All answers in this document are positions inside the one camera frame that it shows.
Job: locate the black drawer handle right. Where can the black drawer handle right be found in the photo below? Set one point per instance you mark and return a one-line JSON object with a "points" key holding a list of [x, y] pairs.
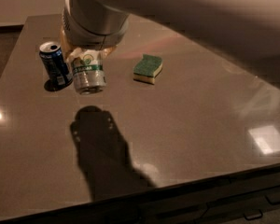
{"points": [[273, 198]]}

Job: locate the white green 7up can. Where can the white green 7up can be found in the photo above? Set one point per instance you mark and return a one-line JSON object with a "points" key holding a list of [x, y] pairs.
{"points": [[88, 71]]}

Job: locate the blue soda can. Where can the blue soda can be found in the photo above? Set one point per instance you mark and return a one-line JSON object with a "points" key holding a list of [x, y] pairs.
{"points": [[52, 57]]}

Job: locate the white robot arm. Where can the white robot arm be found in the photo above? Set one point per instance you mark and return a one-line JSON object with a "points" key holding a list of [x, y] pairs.
{"points": [[244, 31]]}

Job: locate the green yellow sponge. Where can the green yellow sponge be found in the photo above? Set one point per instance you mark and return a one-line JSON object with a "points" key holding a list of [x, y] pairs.
{"points": [[147, 69]]}

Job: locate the black drawer handle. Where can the black drawer handle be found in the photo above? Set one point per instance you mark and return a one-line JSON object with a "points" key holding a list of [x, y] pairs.
{"points": [[273, 198], [253, 215]]}

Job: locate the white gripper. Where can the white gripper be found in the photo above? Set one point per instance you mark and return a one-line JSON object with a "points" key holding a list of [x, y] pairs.
{"points": [[84, 34]]}

